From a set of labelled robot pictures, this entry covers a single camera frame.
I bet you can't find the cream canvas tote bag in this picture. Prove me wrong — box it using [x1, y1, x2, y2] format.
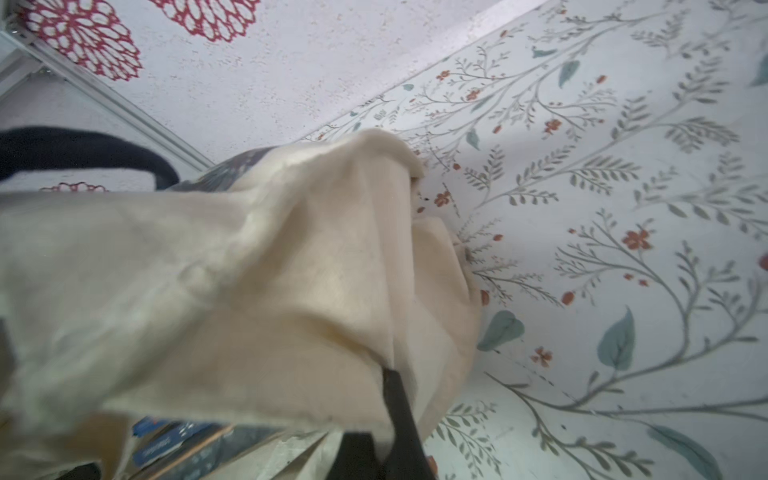
[1, 127, 482, 479]

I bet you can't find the stack of blue books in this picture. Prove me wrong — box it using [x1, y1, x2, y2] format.
[126, 422, 281, 479]

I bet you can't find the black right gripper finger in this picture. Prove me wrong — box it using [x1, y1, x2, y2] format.
[326, 369, 435, 480]

